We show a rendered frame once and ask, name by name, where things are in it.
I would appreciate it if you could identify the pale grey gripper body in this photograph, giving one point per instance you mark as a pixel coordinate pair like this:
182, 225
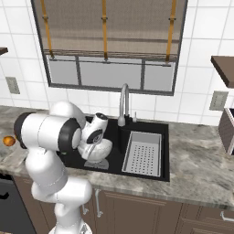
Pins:
97, 165

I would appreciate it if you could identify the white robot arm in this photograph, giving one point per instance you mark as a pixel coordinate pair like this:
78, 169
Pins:
45, 134

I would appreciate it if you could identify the black kitchen sink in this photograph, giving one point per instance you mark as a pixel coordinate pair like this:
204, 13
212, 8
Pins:
114, 143

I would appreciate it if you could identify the grey perforated sink tray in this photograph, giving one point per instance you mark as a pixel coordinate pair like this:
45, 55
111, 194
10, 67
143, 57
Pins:
143, 154

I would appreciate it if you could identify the small silver soap dispenser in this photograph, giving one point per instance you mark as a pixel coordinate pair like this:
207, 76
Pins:
134, 117

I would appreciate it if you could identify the brown cupboard door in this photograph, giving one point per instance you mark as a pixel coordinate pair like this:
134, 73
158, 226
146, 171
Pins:
42, 219
137, 213

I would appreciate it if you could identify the silver curved tap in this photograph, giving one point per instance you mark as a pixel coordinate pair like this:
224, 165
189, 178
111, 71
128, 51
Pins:
123, 103

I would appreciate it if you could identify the orange brown round object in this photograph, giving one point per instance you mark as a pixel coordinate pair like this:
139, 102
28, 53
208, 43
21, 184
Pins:
8, 141

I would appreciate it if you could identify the black dishwasher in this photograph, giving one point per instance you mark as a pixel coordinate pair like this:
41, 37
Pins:
13, 207

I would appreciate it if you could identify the brown drawer front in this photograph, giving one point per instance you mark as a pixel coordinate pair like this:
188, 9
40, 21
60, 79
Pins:
204, 224

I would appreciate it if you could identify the window with brown blind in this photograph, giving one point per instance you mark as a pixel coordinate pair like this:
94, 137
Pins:
109, 36

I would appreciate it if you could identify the grey wall socket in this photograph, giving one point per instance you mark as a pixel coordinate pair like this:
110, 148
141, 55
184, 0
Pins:
12, 85
218, 100

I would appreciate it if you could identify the dark brown wall shelf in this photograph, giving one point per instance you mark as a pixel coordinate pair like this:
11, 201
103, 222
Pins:
225, 68
3, 51

